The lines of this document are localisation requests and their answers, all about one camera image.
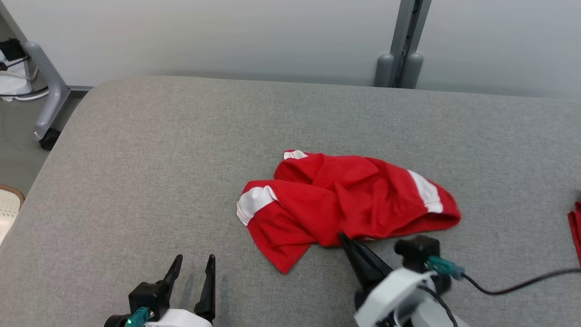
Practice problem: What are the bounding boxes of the white basket with brown rim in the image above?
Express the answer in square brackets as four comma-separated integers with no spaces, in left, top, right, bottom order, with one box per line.
[0,184,26,247]

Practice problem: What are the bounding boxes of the grey post with two cylinders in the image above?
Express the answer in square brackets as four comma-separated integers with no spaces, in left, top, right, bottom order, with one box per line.
[373,0,432,89]

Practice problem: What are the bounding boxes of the black caster wheel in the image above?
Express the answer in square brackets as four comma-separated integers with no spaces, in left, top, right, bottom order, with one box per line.
[39,128,62,151]

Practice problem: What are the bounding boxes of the grey metal stand leg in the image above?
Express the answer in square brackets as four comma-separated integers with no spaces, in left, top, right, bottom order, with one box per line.
[0,0,71,142]

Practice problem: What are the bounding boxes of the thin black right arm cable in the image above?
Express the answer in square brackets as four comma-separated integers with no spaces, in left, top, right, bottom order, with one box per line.
[418,285,460,327]

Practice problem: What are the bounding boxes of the black device on stand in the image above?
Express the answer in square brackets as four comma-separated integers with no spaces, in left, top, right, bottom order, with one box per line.
[0,39,27,63]

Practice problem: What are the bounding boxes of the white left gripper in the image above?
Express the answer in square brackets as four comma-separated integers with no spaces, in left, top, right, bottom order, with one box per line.
[145,254,217,327]

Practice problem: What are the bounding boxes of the white object behind stand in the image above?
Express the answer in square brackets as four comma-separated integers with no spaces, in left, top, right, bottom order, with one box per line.
[0,50,33,99]

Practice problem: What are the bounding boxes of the left camera cable teal connector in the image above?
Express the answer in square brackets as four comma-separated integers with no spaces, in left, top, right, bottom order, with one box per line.
[125,307,151,327]

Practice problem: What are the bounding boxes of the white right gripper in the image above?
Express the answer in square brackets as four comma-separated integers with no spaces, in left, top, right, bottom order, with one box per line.
[338,233,437,327]

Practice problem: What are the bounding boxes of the red shorts with white panels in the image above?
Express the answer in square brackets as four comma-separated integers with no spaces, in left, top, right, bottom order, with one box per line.
[236,150,462,275]

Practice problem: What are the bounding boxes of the camera cable teal connector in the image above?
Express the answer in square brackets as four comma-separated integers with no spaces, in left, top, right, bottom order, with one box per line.
[125,307,151,327]
[427,255,581,296]

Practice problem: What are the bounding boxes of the right camera cable teal connector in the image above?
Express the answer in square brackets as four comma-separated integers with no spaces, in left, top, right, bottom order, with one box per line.
[427,255,581,296]

